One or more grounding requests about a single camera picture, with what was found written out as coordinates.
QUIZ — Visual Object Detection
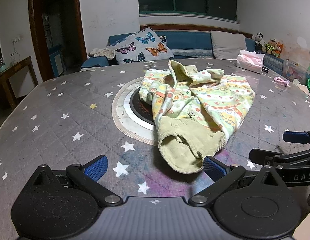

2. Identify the dark wooden door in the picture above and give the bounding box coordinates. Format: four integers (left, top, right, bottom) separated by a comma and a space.
28, 0, 87, 81

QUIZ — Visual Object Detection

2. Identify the pink tissue pack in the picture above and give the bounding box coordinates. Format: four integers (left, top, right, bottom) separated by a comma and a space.
236, 50, 264, 74

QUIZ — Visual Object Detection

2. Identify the yellow plush toy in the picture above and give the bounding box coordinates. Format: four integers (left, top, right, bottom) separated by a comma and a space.
262, 39, 277, 55

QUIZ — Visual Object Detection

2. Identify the cream cloth on sofa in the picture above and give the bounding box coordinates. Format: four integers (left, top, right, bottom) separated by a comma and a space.
88, 48, 115, 60

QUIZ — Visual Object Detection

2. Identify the wooden side table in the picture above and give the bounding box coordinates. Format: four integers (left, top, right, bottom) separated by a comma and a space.
0, 55, 39, 110

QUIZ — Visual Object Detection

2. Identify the panda plush toy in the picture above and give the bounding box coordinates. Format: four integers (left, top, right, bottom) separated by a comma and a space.
255, 33, 267, 53

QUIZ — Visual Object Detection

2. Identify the pink fabric hair band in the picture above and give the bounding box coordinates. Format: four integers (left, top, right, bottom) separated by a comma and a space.
273, 76, 290, 87

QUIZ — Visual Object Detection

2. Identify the colourful patterned children's jacket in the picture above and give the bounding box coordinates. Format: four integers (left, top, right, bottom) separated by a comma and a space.
139, 60, 255, 174

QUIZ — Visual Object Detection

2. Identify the clear plastic toy box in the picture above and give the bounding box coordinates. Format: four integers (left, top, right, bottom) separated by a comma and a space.
282, 60, 310, 85

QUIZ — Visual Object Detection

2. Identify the grey plain pillow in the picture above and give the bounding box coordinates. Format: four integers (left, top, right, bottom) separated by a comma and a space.
210, 30, 246, 60

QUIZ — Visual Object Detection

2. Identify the black small device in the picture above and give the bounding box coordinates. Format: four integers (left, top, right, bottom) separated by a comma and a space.
262, 66, 269, 73

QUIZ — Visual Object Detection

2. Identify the orange fox plush toy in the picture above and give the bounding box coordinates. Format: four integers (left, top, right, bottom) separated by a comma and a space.
272, 41, 283, 58

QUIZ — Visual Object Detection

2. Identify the blue sofa bench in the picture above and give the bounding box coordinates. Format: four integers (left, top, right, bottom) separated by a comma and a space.
80, 30, 284, 74

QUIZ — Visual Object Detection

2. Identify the butterfly print pillow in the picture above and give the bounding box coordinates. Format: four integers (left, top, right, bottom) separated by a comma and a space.
108, 28, 174, 64

